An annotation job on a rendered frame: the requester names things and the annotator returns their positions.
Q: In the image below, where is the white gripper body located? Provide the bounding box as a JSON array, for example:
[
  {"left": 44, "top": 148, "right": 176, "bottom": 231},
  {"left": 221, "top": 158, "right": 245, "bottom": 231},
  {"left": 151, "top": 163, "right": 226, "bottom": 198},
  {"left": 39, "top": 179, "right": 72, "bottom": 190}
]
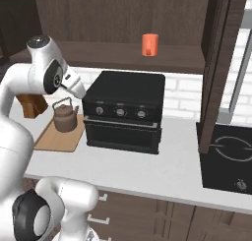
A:
[{"left": 66, "top": 70, "right": 88, "bottom": 100}]

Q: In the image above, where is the brown kettle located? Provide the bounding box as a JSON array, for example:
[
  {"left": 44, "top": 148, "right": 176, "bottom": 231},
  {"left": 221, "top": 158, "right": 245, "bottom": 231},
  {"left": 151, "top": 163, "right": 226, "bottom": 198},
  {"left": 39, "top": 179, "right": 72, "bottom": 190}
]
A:
[{"left": 51, "top": 96, "right": 80, "bottom": 134}]

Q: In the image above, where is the wooden tray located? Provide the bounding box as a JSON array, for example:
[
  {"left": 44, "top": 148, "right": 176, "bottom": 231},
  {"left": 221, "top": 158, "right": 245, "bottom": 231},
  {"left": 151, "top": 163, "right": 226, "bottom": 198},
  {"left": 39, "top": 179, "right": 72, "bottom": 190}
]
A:
[{"left": 32, "top": 114, "right": 87, "bottom": 153}]

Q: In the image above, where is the orange mug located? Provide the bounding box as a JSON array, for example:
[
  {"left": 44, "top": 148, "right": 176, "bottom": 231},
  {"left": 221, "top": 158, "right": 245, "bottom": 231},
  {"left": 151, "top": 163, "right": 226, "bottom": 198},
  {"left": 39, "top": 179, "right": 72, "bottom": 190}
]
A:
[{"left": 141, "top": 32, "right": 159, "bottom": 58}]

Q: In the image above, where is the dark wood cabinet door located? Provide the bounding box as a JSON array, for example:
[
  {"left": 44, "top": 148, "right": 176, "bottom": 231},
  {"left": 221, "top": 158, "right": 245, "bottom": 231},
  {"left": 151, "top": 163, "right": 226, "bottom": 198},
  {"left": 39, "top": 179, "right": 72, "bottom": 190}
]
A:
[
  {"left": 198, "top": 0, "right": 251, "bottom": 155},
  {"left": 0, "top": 0, "right": 44, "bottom": 64}
]

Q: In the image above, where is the brown wooden knife block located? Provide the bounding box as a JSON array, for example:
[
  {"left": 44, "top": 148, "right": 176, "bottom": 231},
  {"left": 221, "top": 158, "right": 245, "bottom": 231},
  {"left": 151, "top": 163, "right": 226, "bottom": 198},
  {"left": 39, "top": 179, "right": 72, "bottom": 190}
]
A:
[{"left": 16, "top": 92, "right": 49, "bottom": 119}]

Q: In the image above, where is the black toaster oven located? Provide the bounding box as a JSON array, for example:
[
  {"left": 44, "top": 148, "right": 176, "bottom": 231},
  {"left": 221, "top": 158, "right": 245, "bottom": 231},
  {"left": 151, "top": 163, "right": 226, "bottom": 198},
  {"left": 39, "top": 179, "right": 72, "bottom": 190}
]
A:
[{"left": 81, "top": 70, "right": 166, "bottom": 155}]

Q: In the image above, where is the brown drawer front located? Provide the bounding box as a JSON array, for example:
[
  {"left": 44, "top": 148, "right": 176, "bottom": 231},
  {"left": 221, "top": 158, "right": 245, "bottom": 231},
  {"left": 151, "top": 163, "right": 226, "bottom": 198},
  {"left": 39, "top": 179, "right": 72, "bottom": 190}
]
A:
[{"left": 88, "top": 189, "right": 159, "bottom": 241}]

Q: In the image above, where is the grey range hood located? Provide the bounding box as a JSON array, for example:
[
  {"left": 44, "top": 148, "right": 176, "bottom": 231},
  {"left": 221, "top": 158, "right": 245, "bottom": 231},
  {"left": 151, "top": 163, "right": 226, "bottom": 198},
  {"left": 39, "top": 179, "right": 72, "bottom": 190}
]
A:
[{"left": 218, "top": 0, "right": 252, "bottom": 125}]

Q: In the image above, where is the black hob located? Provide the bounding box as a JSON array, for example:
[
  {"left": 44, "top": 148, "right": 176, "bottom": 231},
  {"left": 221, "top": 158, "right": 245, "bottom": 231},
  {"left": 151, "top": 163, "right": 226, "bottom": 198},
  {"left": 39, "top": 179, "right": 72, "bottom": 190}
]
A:
[{"left": 195, "top": 121, "right": 252, "bottom": 196}]

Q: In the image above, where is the brown base cupboard run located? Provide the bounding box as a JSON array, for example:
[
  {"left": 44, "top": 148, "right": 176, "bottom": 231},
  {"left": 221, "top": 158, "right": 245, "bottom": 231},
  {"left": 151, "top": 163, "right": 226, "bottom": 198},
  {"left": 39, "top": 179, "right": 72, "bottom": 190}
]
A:
[{"left": 154, "top": 199, "right": 252, "bottom": 241}]

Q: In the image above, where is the hob knob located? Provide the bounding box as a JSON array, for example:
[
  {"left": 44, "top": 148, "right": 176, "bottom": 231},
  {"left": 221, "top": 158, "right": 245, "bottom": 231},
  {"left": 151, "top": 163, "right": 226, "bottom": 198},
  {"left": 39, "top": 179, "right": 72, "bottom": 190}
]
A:
[{"left": 235, "top": 179, "right": 248, "bottom": 192}]

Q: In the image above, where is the toaster oven door handle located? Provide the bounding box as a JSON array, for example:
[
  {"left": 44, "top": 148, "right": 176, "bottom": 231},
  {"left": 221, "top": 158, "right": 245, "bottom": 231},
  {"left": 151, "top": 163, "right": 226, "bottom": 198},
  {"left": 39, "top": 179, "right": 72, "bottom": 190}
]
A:
[{"left": 83, "top": 117, "right": 159, "bottom": 129}]

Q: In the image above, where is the dark wood wall cabinet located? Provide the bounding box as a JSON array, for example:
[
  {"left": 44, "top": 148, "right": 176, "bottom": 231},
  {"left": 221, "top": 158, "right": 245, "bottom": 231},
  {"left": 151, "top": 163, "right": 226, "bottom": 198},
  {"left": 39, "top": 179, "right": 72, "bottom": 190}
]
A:
[{"left": 0, "top": 0, "right": 221, "bottom": 76}]

